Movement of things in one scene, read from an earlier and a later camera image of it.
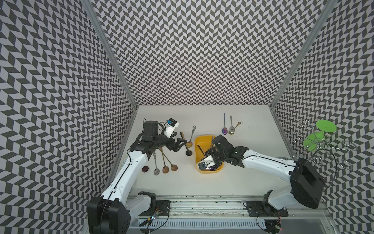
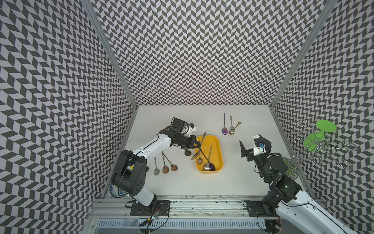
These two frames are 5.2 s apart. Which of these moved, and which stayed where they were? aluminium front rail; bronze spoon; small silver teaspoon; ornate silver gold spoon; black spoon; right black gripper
Moved: ornate silver gold spoon; right black gripper
Stayed: aluminium front rail; black spoon; bronze spoon; small silver teaspoon
